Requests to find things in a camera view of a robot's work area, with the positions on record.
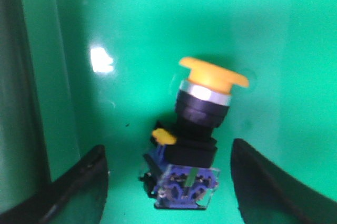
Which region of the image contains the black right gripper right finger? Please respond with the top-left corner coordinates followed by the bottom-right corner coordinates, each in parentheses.
top-left (230, 139), bottom-right (336, 223)

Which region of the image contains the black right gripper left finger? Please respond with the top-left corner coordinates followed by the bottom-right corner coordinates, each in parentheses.
top-left (1, 145), bottom-right (108, 223)

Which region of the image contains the yellow mushroom push button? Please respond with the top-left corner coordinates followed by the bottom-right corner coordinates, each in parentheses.
top-left (140, 57), bottom-right (249, 210)

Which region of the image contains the green conveyor belt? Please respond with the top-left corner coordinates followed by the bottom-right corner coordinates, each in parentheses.
top-left (23, 0), bottom-right (336, 223)

